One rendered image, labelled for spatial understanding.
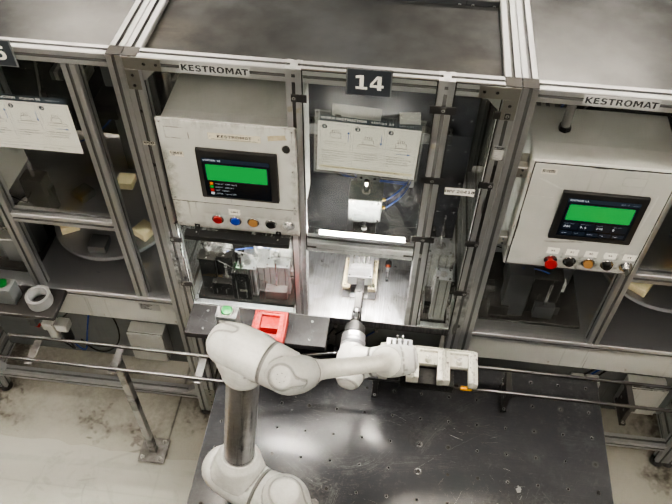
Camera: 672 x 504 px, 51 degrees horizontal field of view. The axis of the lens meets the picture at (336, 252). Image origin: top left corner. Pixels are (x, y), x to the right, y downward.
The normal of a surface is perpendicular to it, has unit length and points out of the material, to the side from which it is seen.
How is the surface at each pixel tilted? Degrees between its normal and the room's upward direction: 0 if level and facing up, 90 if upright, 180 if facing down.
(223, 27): 0
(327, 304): 0
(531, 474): 0
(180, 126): 91
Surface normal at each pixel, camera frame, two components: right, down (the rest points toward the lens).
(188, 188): -0.12, 0.75
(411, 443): 0.01, -0.65
